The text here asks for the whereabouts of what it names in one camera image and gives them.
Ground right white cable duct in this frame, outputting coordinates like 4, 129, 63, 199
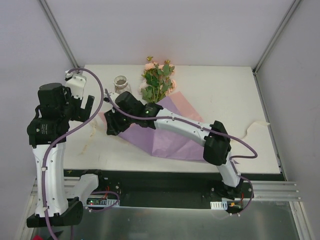
210, 201, 244, 211

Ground right aluminium frame post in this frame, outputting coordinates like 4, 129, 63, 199
252, 0, 303, 76

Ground left aluminium frame post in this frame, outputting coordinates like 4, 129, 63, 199
37, 0, 80, 68

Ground pink flowers with green leaves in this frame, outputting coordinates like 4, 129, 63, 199
139, 56, 177, 103

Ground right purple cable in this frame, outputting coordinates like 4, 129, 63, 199
104, 88, 259, 218

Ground left white cable duct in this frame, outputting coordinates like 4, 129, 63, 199
86, 198, 120, 208

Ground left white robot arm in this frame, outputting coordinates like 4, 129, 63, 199
26, 80, 106, 228

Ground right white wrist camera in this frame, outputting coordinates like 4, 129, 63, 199
103, 89, 119, 103

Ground white cable duct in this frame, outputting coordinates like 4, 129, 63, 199
210, 201, 244, 211
86, 198, 120, 208

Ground white ribbed ceramic vase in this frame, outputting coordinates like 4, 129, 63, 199
113, 75, 132, 95

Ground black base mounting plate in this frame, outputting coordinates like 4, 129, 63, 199
63, 169, 287, 208

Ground purple wrapping paper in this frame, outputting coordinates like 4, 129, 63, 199
97, 91, 208, 162

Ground aluminium frame post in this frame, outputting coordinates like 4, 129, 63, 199
37, 0, 80, 68
252, 0, 303, 76

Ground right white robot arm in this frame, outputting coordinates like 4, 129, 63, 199
103, 91, 243, 200

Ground cream printed ribbon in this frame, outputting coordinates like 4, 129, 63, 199
79, 114, 272, 157

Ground aluminium extrusion rail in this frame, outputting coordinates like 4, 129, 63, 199
252, 181, 302, 202

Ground red object at bottom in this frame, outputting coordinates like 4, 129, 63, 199
31, 235, 44, 240

